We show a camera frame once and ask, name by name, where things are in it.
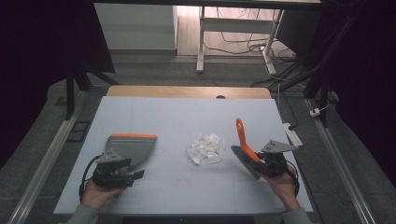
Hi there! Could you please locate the wooden table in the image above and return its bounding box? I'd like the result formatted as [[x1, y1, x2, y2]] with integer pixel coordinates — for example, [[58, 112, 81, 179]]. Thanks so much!
[[106, 85, 273, 100]]

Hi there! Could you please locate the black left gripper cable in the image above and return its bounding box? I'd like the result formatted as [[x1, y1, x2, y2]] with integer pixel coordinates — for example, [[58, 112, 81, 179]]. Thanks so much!
[[78, 154, 104, 203]]

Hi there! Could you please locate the grey dustpan with orange edge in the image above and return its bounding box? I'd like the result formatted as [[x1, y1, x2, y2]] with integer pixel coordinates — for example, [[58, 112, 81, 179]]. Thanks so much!
[[105, 133, 159, 173]]

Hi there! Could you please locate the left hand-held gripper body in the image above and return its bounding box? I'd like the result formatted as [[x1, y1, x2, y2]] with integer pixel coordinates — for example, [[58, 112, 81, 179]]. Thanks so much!
[[92, 148, 130, 189]]

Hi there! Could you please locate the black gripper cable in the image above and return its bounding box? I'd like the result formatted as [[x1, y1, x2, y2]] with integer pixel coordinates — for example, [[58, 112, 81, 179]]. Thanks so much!
[[78, 154, 104, 203], [285, 160, 301, 198]]

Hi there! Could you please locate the pile of white paper scraps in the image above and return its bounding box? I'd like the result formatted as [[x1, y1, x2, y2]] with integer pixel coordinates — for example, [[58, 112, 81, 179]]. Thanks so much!
[[185, 132, 226, 166]]

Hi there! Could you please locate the white cabinet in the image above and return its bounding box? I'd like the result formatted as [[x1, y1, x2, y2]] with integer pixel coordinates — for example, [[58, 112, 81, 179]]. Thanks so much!
[[93, 3, 178, 51]]

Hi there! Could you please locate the tangle of floor cables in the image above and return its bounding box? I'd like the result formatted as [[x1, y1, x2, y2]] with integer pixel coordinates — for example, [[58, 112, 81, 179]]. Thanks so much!
[[204, 7, 298, 64]]

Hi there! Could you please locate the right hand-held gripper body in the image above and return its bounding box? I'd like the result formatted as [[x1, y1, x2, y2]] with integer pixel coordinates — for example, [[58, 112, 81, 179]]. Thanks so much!
[[261, 139, 298, 178]]

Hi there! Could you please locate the aluminium rail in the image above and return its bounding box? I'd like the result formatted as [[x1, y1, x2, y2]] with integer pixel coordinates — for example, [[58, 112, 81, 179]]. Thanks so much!
[[7, 90, 89, 224], [304, 97, 378, 224]]

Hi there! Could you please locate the black rectangular floor frame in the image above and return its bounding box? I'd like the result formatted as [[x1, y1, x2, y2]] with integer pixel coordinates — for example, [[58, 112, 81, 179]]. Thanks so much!
[[66, 120, 92, 144]]

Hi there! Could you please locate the person's left hand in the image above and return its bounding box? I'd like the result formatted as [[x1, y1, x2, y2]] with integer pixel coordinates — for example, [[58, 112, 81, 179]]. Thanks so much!
[[81, 179, 125, 210]]

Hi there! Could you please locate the dark curtain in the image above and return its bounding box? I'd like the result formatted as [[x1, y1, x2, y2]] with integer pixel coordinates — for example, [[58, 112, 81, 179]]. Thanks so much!
[[0, 0, 116, 171], [311, 0, 396, 180]]

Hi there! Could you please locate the white power strip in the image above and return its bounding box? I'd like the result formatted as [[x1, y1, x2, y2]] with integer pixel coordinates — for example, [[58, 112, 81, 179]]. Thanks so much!
[[282, 122, 304, 148]]

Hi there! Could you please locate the orange-handled brush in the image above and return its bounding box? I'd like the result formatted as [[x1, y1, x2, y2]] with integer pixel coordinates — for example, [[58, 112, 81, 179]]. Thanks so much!
[[230, 118, 263, 181]]

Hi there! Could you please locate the white desk frame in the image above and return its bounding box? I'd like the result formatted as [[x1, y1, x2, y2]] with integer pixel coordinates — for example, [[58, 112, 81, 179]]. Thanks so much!
[[195, 6, 285, 76]]

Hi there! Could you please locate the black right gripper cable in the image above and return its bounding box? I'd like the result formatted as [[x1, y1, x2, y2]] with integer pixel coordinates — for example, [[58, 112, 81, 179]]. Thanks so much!
[[285, 160, 301, 198]]

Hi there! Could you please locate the black stand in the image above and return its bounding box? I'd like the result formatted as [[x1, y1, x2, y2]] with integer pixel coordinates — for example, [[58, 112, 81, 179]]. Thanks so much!
[[269, 12, 359, 129], [63, 60, 121, 121]]

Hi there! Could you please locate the person's right hand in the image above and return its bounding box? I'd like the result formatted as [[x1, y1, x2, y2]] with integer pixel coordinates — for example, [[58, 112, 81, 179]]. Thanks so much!
[[262, 164, 302, 213]]

